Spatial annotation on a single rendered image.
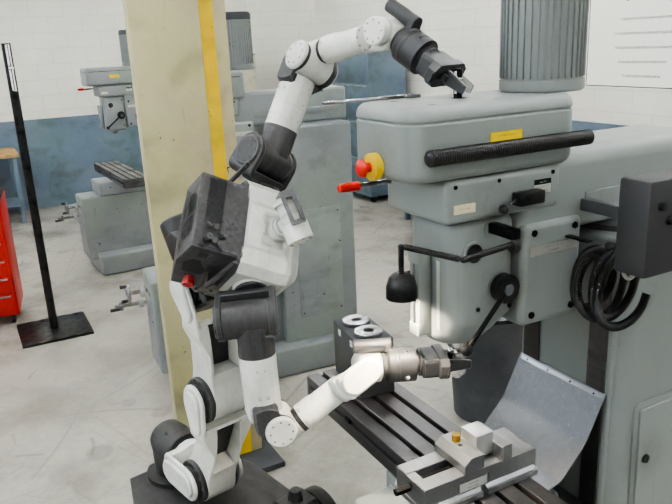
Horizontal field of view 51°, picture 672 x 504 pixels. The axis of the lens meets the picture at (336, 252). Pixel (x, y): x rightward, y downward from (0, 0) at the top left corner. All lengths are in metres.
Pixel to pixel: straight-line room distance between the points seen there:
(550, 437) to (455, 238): 0.73
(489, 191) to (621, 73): 5.30
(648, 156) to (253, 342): 1.09
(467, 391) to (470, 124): 2.56
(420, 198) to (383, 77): 7.42
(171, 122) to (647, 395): 2.13
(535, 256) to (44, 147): 9.14
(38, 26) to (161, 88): 7.31
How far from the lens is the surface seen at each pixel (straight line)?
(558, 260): 1.78
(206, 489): 2.38
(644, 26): 6.69
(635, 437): 2.11
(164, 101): 3.13
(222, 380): 2.12
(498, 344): 3.74
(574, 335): 2.04
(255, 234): 1.71
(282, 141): 1.85
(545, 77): 1.72
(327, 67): 1.90
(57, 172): 10.47
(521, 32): 1.73
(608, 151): 1.86
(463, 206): 1.55
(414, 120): 1.45
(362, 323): 2.29
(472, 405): 3.94
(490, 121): 1.55
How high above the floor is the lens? 2.03
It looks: 17 degrees down
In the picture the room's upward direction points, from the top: 3 degrees counter-clockwise
